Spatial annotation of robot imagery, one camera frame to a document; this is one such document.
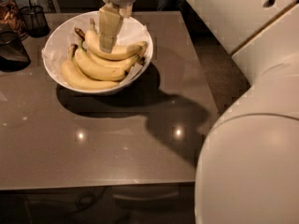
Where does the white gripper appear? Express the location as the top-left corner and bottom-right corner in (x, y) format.
(98, 0), (135, 53)

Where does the yellow banana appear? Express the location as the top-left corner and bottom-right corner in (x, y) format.
(75, 40), (125, 81)
(75, 27), (148, 61)
(60, 44), (118, 91)
(86, 18), (146, 74)

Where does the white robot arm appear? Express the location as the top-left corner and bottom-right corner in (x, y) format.
(186, 0), (299, 224)

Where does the white bowl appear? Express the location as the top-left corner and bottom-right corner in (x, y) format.
(41, 10), (154, 96)

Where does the black mesh cup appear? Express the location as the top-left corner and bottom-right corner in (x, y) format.
(20, 0), (50, 37)

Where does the jar with brown contents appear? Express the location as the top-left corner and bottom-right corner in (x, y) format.
(0, 0), (26, 37)

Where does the dark round container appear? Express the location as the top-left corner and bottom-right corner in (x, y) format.
(0, 31), (31, 72)

